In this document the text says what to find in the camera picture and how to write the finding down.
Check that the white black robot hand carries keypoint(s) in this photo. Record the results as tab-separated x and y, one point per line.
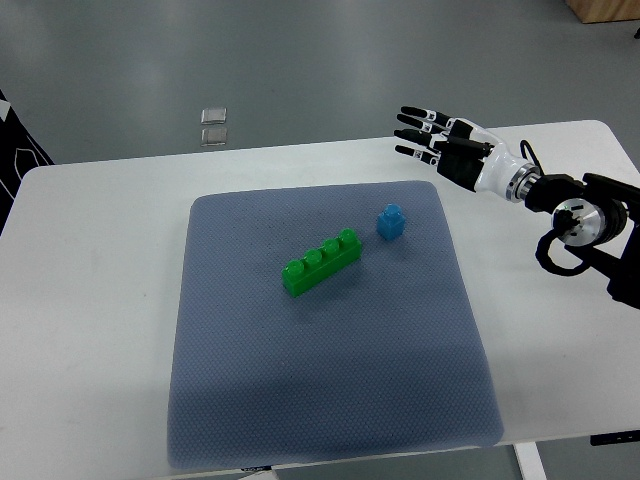
465	153

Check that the blue toy block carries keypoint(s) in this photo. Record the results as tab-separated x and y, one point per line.
391	222

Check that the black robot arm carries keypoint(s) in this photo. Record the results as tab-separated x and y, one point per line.
594	224

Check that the green four-stud toy block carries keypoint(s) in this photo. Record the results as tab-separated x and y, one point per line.
318	264

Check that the wooden box corner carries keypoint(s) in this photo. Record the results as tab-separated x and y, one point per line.
604	11

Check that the blue-grey textured mat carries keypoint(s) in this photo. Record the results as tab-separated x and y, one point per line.
382	357

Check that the lower metal floor plate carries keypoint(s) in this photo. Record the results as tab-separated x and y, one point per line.
214	136

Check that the metal floor plate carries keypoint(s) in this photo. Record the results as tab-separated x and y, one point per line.
214	136
213	115

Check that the upper metal floor plate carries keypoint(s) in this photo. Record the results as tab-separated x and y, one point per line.
213	115

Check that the white table leg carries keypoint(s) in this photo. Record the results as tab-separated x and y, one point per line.
529	461

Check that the black table control panel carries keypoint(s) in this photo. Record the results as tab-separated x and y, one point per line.
615	438

